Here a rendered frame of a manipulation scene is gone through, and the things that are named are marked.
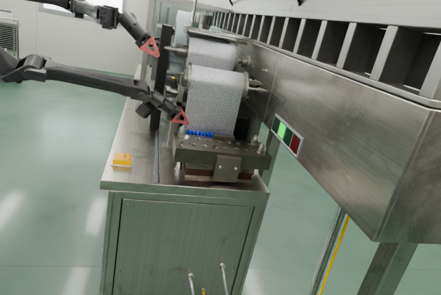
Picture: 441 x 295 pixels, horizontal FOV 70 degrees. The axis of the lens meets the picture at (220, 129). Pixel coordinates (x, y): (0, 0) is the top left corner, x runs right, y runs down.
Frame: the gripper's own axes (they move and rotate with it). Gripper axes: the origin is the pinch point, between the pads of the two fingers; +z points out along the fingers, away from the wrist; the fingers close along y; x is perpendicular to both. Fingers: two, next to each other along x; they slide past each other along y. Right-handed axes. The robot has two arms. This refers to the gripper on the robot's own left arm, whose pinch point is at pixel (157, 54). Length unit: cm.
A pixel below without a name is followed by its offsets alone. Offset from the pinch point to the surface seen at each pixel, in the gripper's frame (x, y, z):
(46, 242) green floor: -135, -43, 45
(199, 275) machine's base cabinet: -49, 29, 79
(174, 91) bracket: -5.4, -3.5, 17.3
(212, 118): -0.2, 4.5, 36.1
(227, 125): 2.7, 4.5, 43.0
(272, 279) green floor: -43, -14, 156
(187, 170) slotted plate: -20.2, 22.8, 39.3
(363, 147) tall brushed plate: 28, 76, 39
